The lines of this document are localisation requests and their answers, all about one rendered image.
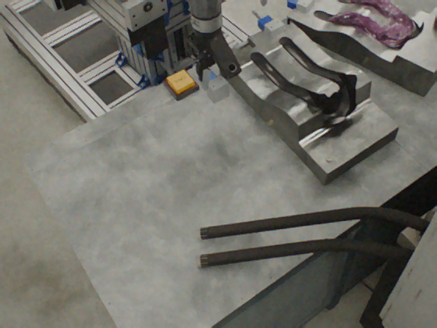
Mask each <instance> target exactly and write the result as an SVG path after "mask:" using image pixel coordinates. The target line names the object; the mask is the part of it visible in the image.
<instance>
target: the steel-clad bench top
mask: <svg viewBox="0 0 437 328"><path fill-rule="evenodd" d="M313 43H314V42H313ZM314 44H315V43H314ZM316 45H317V46H318V47H319V48H320V49H321V50H322V51H323V52H324V53H325V54H326V55H327V56H328V57H331V58H332V59H335V60H337V61H340V62H345V63H348V64H350V65H353V66H355V67H357V68H358V69H359V70H361V71H362V72H364V73H365V74H366V75H368V76H369V78H370V79H371V95H370V98H371V100H372V101H373V103H374V104H375V105H376V106H378V107H379V108H380V109H381V110H382V111H383V112H385V113H386V114H387V116H388V117H389V118H390V119H393V120H394V121H395V122H396V123H397V124H398V125H399V129H398V132H397V135H396V138H395V140H394V141H392V142H389V143H388V144H387V145H385V146H384V147H382V148H380V149H379V150H377V151H376V152H375V153H374V154H372V155H370V156H369V157H367V158H366V159H364V160H362V161H361V162H359V163H358V164H357V165H356V166H354V167H352V168H351V169H349V170H347V171H346V172H345V173H343V174H341V175H339V177H337V178H336V179H334V180H333V181H332V182H330V183H328V184H326V185H324V184H323V183H322V182H321V181H320V180H319V179H318V178H317V177H316V176H315V175H314V174H313V173H312V172H311V170H310V169H309V168H308V167H307V166H306V165H305V163H303V162H302V161H301V160H300V159H299V158H298V156H297V155H296V154H295V153H294V152H293V150H291V149H290V148H289V147H288V146H287V145H286V144H285V142H284V141H283V140H282V138H281V137H279V136H278V135H277V134H276V133H275V132H274V131H273V130H272V128H271V127H270V126H267V125H266V122H265V121H264V120H263V119H262V118H261V117H260V116H259V115H258V113H257V112H256V111H254V110H253V109H252V108H251V107H250V106H249V105H248V104H247V102H246V101H245V99H244V98H242V97H241V96H240V95H239V94H238V93H237V92H236V91H235V89H234V88H233V87H232V85H231V84H229V83H228V84H229V96H228V97H226V98H224V99H222V100H221V101H219V102H217V103H215V104H214V103H213V101H212V100H211V99H210V98H209V97H208V93H207V92H206V91H204V89H203V88H202V87H201V86H200V83H199V80H198V78H197V76H196V75H195V73H194V72H193V68H192V69H190V70H187V72H188V73H189V74H190V75H191V77H192V79H193V80H195V81H196V82H197V83H198V84H199V87H200V89H199V91H197V92H195V93H193V94H190V95H188V96H187V97H185V98H183V99H180V100H179V101H177V100H175V98H174V97H173V96H172V95H171V93H170V92H169V91H167V89H166V87H165V86H164V84H160V85H158V86H157V87H154V88H152V89H151V90H150V91H148V92H146V93H143V94H141V95H139V96H137V97H135V98H133V99H131V100H129V101H128V102H126V103H125V104H123V105H121V106H118V107H116V108H114V109H112V110H110V111H109V112H106V113H104V114H102V116H99V117H98V118H96V119H93V120H91V121H89V122H87V123H85V124H84V125H81V126H79V127H78V128H76V129H75V130H72V131H70V132H68V133H66V134H64V135H62V136H61V137H57V138H56V139H55V140H53V141H51V142H49V143H47V144H44V145H42V146H41V147H39V148H37V149H35V150H33V151H31V152H30V153H28V154H26V155H24V156H22V157H20V160H22V162H23V164H24V166H25V167H26V169H27V172H28V173H29V174H30V178H31V179H32V181H33V182H34V183H35V184H36V186H37V189H38V190H39V192H40V194H41V196H42V198H43V199H44V202H45V204H47V206H48V207H49V209H50V210H51V212H52V215H53V216H54V218H55V221H56V222H57V224H58V226H59V227H60V228H61V230H62V232H63V233H64V235H65V237H66V240H67V241H68V243H69V245H71V247H72V249H73V251H74V253H75V254H76V256H77V258H78V259H79V261H80V264H81V265H82V267H83V268H84V270H85V271H86V273H87V275H88V277H89V279H90V281H91V282H92V284H93V286H94V289H96V291H97V292H98V294H99V296H100V297H101V300H102V302H103V303H104V305H105V307H106V308H107V310H108V312H109V313H110V315H111V317H112V318H113V320H114V322H115V324H116V326H117V328H211V327H213V326H214V325H215V324H216V323H217V322H219V321H220V320H222V319H224V318H225V317H226V316H227V315H229V314H231V313H232V312H233V311H234V310H236V309H237V308H239V307H240V306H241V305H243V304H245V303H246V302H248V301H249V300H250V299H251V298H252V297H253V296H255V295H257V294H259V293H260V292H261V291H263V290H264V289H265V288H266V287H268V286H269V285H271V284H272V283H274V282H275V281H277V279H279V278H281V277H283V276H284V274H286V273H288V272H289V271H290V270H291V269H294V268H295V267H296V266H298V265H299V264H301V262H302V261H303V260H305V259H307V258H309V257H310V256H311V255H313V254H314V253H311V254H305V255H291V256H286V257H278V258H267V259H260V260H253V261H246V262H240V263H234V264H227V265H220V266H209V267H201V268H197V264H196V256H197V255H205V254H211V253H219V252H224V251H237V249H244V248H256V247H262V246H269V245H275V244H287V243H294V242H300V241H312V240H323V239H336V237H338V236H339V235H340V234H342V233H344V232H345V231H346V230H348V229H350V228H351V227H352V226H353V225H354V224H356V223H357V222H359V221H360V220H361V219H355V220H347V221H340V222H334V223H323V224H315V225H309V226H303V227H297V228H290V229H284V230H272V231H265V232H259V233H252V234H240V235H233V236H227V237H221V238H215V239H208V240H200V241H199V240H198V239H197V235H196V230H197V229H198V228H203V227H210V226H215V225H222V224H227V223H239V222H246V221H252V220H259V219H271V218H276V217H283V216H295V215H300V214H307V213H308V212H319V211H325V210H332V209H344V208H350V207H364V206H369V207H380V206H381V205H383V204H385V203H386V202H387V201H388V200H389V199H390V198H392V197H394V196H395V195H397V194H398V193H400V192H401V191H402V190H404V189H406V187H408V186H409V185H410V184H412V183H413V182H414V181H415V180H418V179H420V178H421V176H423V175H424V174H426V173H427V172H429V171H430V170H432V169H433V168H435V167H436V166H437V81H436V82H435V83H434V85H433V86H432V88H431V89H430V91H429V92H428V93H427V94H426V95H425V96H424V97H423V96H421V95H419V94H417V93H414V92H413V91H410V89H408V88H405V87H402V86H400V85H399V84H396V83H394V82H392V81H390V80H387V79H386V78H384V77H383V76H381V75H378V74H377V73H374V72H372V71H370V70H368V69H365V68H364V67H362V66H361V65H359V64H357V63H355V62H352V61H350V60H349V59H346V58H344V57H342V56H340V55H337V54H336V53H335V52H333V51H331V50H328V49H327V48H324V47H322V46H321V45H318V44H316Z"/></svg>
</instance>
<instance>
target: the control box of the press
mask: <svg viewBox="0 0 437 328"><path fill-rule="evenodd" d="M379 316H381V318H382V319H383V321H382V325H383V326H384V327H385V328H437V211H436V213H435V215H434V217H433V219H432V221H431V222H430V224H429V226H428V228H427V229H426V231H425V233H424V235H423V236H422V238H421V241H420V243H419V244H418V246H417V248H415V251H414V253H413V254H412V256H411V258H410V260H409V262H408V264H407V267H406V268H405V270H404V271H403V272H402V274H401V276H400V278H399V280H398V282H397V283H396V286H395V288H394V290H393V292H391V294H390V295H389V296H388V300H387V302H386V304H385V305H384V307H383V309H382V312H381V313H380V315H379Z"/></svg>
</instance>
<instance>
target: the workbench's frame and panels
mask: <svg viewBox="0 0 437 328"><path fill-rule="evenodd" d="M435 206H437V166H436V167H435V168H433V169H432V170H430V171H429V172H427V173H426V174H424V175H423V176H421V178H420V179H418V180H415V181H414V182H413V183H412V184H410V185H409V186H408V187H406V189H404V190H402V191H401V192H400V193H398V194H397V195H395V196H394V197H392V198H390V199H389V200H388V201H387V202H386V203H385V204H383V205H381V206H380V207H382V208H388V209H396V210H400V211H403V212H408V214H411V215H413V216H417V217H420V218H421V217H422V216H423V215H424V214H426V212H427V211H430V210H431V209H433V208H434V207H435ZM406 228H407V226H405V225H402V224H398V223H394V222H389V221H384V220H377V219H362V220H360V221H359V222H357V223H356V224H354V225H353V226H352V227H351V228H350V229H348V230H346V231H345V232H344V233H342V234H340V235H339V236H338V237H336V239H351V240H361V241H373V242H378V243H383V244H390V245H395V246H396V243H397V239H398V236H399V235H400V232H401V231H403V230H405V229H406ZM388 259H389V258H386V257H382V256H377V255H369V254H361V253H353V252H319V253H314V254H313V255H311V256H310V257H309V258H307V259H305V260H303V261H302V262H301V264H299V265H298V266H296V267H295V268H294V269H291V270H290V271H289V272H288V273H286V274H284V276H283V277H281V278H279V279H277V281H275V282H274V283H272V284H271V285H269V286H268V287H266V288H265V289H264V290H263V291H261V292H260V293H259V294H257V295H255V296H253V297H252V298H251V299H250V300H249V301H248V302H246V303H245V304H243V305H241V306H240V307H239V308H237V309H236V310H234V311H233V312H232V313H231V314H229V315H227V316H226V317H225V318H224V319H222V320H220V321H219V322H217V323H216V324H215V325H214V326H213V327H211V328H301V327H302V326H303V325H304V324H305V323H307V322H308V321H309V320H311V319H312V318H314V317H315V316H317V315H318V314H319V313H321V312H322V310H323V309H325V308H327V309H328V310H330V309H332V308H334V307H335V306H336V305H337V304H338V303H339V299H340V296H343V295H344V294H345V293H346V292H347V291H349V290H350V289H351V288H353V286H355V285H357V284H358V283H360V282H361V281H362V280H363V279H364V278H365V277H368V276H369V274H371V273H372V272H374V271H375V270H376V269H377V268H378V267H380V266H382V265H383V264H385V262H386V261H388Z"/></svg>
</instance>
